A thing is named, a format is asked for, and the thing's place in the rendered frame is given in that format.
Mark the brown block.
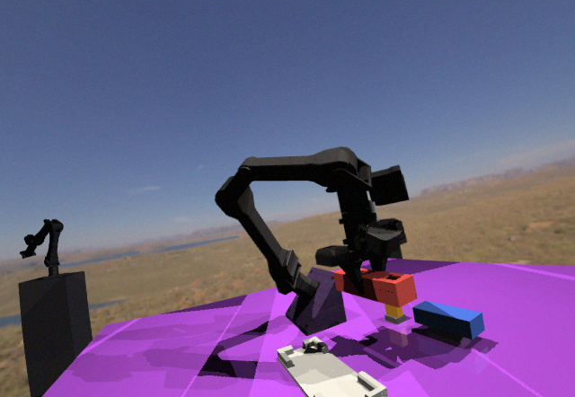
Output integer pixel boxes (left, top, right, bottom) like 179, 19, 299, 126
385, 304, 403, 318

